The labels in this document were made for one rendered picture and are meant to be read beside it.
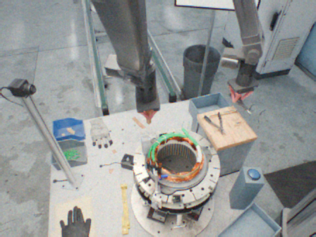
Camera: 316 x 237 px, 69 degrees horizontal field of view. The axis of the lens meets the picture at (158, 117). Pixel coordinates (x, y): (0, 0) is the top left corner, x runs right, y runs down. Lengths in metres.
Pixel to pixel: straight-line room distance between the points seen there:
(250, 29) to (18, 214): 2.03
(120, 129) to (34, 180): 1.16
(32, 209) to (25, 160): 0.51
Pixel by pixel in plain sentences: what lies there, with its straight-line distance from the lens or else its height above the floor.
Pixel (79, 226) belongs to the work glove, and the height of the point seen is 0.80.
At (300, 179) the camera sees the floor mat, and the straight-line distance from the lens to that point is 2.39.
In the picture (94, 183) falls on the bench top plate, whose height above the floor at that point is 0.78.
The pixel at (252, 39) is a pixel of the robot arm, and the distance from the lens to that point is 0.80.
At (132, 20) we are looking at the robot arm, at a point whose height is 1.71.
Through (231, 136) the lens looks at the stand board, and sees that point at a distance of 1.02.
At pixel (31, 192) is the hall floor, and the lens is 2.28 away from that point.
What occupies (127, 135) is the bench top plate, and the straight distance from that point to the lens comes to 1.35.
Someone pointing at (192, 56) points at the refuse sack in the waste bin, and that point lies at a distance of 2.65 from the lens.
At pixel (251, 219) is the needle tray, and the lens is 0.91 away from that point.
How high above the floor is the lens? 1.83
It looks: 47 degrees down
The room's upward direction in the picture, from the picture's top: straight up
